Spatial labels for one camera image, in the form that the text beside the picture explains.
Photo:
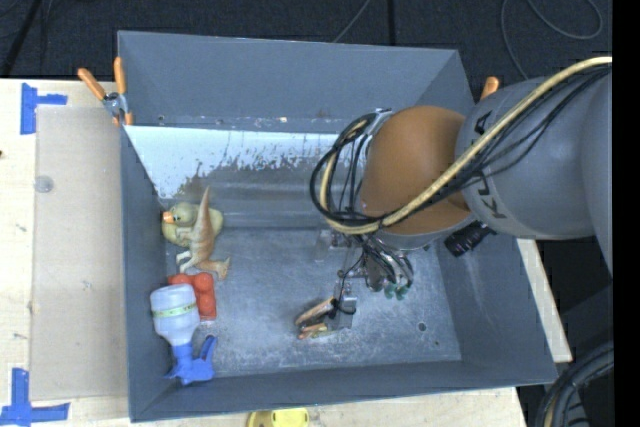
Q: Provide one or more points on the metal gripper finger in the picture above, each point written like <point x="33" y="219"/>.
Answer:
<point x="315" y="309"/>
<point x="313" y="330"/>

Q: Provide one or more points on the grey metal bin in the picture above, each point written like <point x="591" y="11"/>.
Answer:
<point x="280" y="265"/>

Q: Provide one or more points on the red plastic toy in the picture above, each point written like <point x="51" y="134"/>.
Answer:
<point x="206" y="297"/>

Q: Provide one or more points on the orange toy dinosaur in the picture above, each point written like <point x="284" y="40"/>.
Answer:
<point x="202" y="240"/>

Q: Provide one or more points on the white spray bottle blue trigger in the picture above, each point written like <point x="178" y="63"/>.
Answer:
<point x="172" y="312"/>

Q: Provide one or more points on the yellow rubber duck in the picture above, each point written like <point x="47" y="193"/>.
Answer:
<point x="182" y="220"/>

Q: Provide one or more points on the pale flat board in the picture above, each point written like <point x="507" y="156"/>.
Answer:
<point x="75" y="240"/>

